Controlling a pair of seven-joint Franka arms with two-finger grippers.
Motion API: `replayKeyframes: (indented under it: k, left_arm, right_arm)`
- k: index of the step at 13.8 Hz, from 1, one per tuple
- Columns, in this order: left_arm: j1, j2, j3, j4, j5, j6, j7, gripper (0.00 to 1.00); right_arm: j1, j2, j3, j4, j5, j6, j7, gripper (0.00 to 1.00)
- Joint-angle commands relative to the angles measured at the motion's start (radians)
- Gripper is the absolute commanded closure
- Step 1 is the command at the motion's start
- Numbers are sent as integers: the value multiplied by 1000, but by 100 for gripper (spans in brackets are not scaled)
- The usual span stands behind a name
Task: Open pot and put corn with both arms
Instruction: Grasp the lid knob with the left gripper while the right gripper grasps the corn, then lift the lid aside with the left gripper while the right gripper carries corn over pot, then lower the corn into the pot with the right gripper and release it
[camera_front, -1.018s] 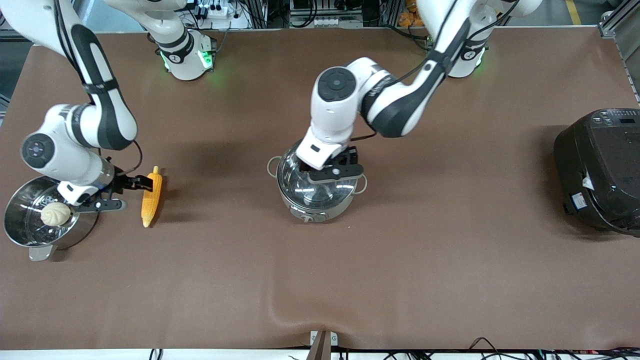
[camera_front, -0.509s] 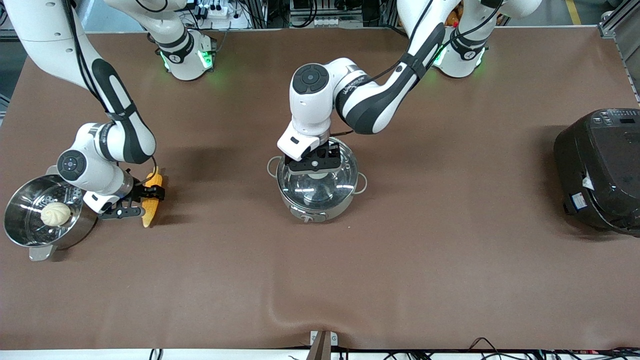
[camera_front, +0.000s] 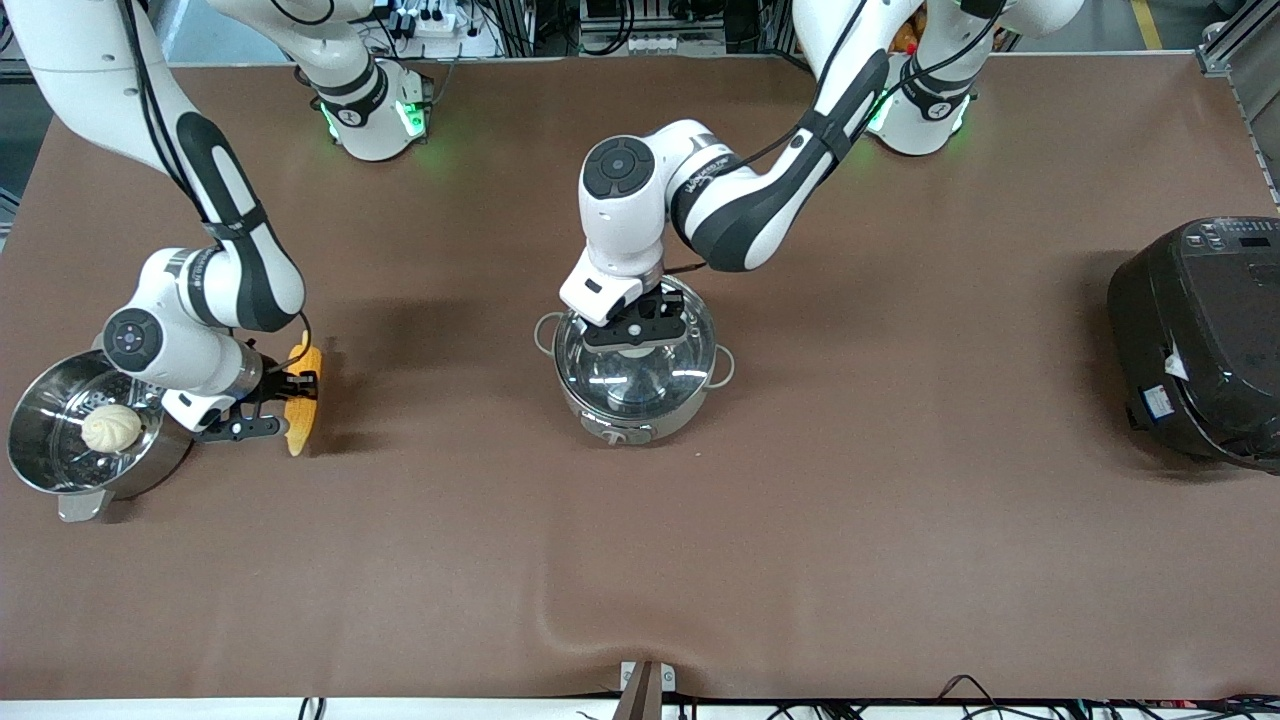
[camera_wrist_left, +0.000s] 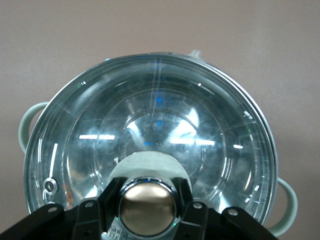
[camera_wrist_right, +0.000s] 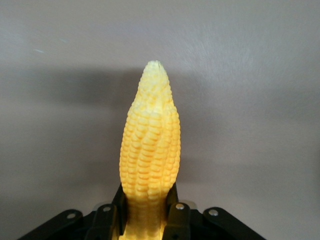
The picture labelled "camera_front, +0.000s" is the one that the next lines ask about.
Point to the grey electric cooking pot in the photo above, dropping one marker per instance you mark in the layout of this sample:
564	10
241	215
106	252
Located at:
620	430

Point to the white power strip with plugs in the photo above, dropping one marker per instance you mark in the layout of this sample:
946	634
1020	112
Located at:
430	22

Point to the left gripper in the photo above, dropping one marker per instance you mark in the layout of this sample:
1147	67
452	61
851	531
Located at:
660	304

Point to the stainless steel steamer pot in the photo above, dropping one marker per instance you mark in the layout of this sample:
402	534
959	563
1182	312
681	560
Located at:
60	470

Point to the aluminium frame profile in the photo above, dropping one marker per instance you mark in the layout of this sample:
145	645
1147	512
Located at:
1235	45

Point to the white steamed bun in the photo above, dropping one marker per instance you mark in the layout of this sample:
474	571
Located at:
111	428

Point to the black rice cooker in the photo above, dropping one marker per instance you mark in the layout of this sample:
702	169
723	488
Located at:
1200	340

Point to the brown table mat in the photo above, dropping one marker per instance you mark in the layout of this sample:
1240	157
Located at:
640	560

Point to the pile of orange items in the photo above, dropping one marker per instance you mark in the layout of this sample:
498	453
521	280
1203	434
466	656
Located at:
905	38

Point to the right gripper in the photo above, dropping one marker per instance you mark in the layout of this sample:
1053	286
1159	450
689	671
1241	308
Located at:
272	384

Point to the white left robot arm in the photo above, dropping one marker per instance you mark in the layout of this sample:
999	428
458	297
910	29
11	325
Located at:
740	215

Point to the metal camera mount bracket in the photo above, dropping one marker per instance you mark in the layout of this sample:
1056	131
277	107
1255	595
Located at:
647	690

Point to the yellow corn cob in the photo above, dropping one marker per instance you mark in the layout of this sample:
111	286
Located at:
304	422

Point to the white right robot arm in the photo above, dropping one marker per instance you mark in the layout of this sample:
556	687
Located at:
90	70

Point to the glass pot lid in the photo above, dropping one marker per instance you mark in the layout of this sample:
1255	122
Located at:
630	385

